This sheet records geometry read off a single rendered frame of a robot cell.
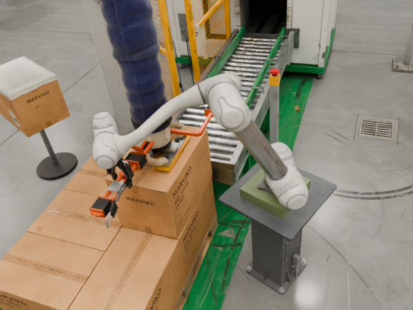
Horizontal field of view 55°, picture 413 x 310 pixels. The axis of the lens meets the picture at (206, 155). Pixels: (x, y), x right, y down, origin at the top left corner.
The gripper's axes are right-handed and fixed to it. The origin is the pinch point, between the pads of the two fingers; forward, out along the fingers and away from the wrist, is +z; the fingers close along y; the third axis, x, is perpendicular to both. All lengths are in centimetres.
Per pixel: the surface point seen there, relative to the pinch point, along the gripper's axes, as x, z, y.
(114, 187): 6.9, -2.6, 0.2
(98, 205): 20.4, -3.5, 1.1
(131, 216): -10.2, 40.6, 10.7
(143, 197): -10.0, 20.7, -2.0
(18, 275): 40, 52, 62
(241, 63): -235, 53, 7
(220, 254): -43, 107, -29
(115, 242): 2, 53, 18
